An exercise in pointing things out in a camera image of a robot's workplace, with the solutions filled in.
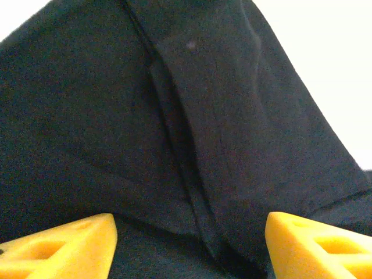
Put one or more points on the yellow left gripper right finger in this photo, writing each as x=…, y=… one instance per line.
x=305, y=253

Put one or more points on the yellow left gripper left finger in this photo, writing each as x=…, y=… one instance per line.
x=72, y=247

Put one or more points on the black t-shirt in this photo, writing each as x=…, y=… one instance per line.
x=174, y=101

